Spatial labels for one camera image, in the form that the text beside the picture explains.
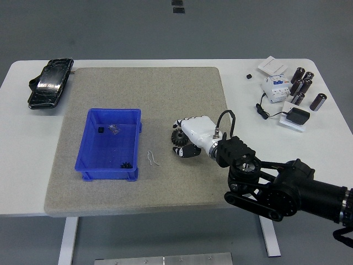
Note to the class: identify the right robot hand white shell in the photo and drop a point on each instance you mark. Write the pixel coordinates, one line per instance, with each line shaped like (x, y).
(200, 129)

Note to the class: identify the large black gear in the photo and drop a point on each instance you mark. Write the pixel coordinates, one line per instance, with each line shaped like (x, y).
(178, 137)

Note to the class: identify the small black gear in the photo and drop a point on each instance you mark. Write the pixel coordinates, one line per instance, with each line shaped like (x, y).
(126, 165)

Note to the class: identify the blue plastic box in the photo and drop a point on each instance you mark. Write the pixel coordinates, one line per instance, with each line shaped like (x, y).
(91, 171)

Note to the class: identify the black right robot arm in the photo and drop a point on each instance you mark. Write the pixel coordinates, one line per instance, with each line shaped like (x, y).
(286, 187)

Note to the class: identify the grey-brown mat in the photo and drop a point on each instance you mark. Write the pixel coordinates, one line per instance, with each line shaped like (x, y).
(165, 96)

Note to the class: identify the small black cube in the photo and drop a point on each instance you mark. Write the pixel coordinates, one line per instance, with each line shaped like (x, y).
(101, 129)
(249, 76)

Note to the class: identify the white circuit breaker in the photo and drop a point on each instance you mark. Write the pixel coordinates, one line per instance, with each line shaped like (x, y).
(275, 89)

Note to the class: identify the clear plastic bag piece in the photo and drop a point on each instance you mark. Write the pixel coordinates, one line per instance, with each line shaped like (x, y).
(114, 129)

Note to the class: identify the white socket plate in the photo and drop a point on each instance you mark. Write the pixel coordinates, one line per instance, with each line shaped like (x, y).
(286, 122)

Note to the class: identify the black power adapter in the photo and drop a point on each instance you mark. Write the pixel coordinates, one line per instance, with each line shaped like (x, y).
(298, 116)

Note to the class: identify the dark brown capacitor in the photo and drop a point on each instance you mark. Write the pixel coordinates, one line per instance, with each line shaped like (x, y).
(295, 86)
(298, 98)
(309, 76)
(318, 102)
(305, 86)
(298, 74)

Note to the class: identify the black floor socket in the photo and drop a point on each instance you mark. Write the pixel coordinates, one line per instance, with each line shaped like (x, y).
(177, 2)
(178, 10)

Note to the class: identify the white table leg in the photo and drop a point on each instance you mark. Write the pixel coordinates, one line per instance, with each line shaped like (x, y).
(271, 240)
(67, 240)

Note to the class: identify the silver metal plate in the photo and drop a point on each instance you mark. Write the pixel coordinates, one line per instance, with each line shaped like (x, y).
(165, 259)

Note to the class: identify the white switch panel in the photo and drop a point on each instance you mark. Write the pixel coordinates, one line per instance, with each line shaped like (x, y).
(271, 66)

